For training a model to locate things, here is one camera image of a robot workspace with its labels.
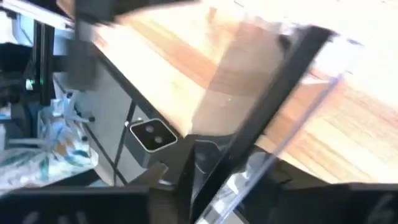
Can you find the colourful patterned bag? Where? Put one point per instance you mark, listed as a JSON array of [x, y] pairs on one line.
[[46, 161]]

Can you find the clear grey jewel case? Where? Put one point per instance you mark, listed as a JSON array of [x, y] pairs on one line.
[[270, 102]]

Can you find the table-level camera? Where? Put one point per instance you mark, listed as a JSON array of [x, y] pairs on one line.
[[154, 138]]

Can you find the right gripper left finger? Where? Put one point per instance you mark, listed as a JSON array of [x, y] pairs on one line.
[[68, 205]]

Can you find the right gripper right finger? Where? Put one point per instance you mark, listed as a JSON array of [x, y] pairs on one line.
[[342, 205]]

